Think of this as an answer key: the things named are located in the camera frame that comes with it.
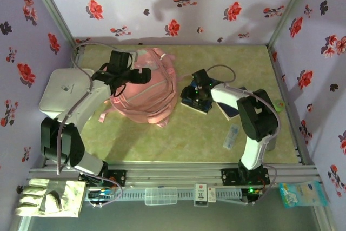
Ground aluminium frame post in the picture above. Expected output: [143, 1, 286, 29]
[25, 0, 79, 49]
[267, 0, 317, 48]

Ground blue wet wipes pack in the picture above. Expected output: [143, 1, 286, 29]
[278, 180, 329, 209]

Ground blue Little Prince book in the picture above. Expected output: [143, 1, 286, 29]
[180, 77, 217, 115]

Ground lilac arm cable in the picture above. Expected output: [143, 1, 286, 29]
[205, 64, 282, 204]
[56, 42, 138, 207]

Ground lilac right arm cable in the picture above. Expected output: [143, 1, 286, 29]
[205, 64, 282, 204]

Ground clear plastic pen case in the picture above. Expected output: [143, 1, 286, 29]
[222, 123, 241, 150]

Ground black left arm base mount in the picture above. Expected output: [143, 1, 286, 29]
[78, 162, 127, 188]

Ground pink student backpack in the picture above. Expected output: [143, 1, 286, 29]
[97, 48, 190, 128]

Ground green plastic bottle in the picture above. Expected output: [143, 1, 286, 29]
[272, 100, 287, 114]

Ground clear plastic organizer box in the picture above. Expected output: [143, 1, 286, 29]
[144, 186, 178, 206]

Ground lilac left arm cable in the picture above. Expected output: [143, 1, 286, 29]
[56, 42, 138, 207]

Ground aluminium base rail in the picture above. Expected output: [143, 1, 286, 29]
[26, 163, 320, 188]

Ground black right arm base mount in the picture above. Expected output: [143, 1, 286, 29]
[221, 167, 270, 187]

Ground grey pencil case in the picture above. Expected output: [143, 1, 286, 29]
[266, 136, 277, 152]

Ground navy blue notebook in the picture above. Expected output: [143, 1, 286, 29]
[216, 86, 248, 121]

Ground small white box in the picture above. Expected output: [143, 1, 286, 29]
[207, 187, 217, 203]

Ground white lidded storage box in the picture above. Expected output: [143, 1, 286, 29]
[38, 68, 96, 121]

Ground grey slotted cable duct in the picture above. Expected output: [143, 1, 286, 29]
[86, 187, 244, 202]

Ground black and white card box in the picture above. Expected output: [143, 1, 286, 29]
[194, 183, 208, 207]

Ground white canvas work gloves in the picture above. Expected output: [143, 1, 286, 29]
[15, 178, 87, 218]

